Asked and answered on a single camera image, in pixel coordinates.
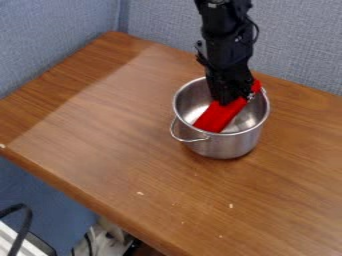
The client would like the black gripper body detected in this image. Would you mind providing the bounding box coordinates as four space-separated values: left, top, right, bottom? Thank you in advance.
193 28 256 84

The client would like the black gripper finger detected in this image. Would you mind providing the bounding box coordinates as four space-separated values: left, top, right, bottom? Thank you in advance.
205 71 221 101
217 78 253 105

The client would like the red rectangular block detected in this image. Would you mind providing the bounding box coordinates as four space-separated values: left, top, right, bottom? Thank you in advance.
192 80 261 133

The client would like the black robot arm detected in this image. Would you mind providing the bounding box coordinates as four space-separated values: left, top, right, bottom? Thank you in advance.
193 0 259 105

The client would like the stainless steel pot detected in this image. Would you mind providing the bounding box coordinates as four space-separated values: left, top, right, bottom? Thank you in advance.
169 77 269 159

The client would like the white device under table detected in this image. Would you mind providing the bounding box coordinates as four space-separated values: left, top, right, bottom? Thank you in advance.
67 217 134 256

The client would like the black cable loop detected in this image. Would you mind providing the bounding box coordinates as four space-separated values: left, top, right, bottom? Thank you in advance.
0 203 33 256

